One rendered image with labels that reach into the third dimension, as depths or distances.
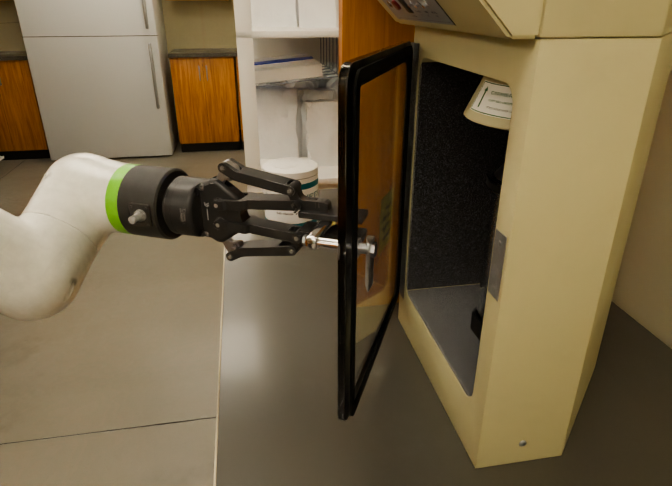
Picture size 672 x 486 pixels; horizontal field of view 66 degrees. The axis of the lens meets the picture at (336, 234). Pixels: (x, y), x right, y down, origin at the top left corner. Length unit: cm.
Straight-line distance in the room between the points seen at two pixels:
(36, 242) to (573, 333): 60
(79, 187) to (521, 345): 55
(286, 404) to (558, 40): 54
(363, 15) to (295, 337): 50
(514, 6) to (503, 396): 39
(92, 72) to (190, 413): 392
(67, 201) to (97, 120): 485
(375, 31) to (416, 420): 54
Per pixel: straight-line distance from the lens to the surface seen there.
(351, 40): 79
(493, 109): 59
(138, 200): 67
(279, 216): 121
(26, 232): 70
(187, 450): 204
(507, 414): 64
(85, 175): 73
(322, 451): 68
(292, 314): 92
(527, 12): 46
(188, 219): 65
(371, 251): 54
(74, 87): 555
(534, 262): 54
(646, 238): 104
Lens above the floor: 144
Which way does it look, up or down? 24 degrees down
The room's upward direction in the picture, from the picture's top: straight up
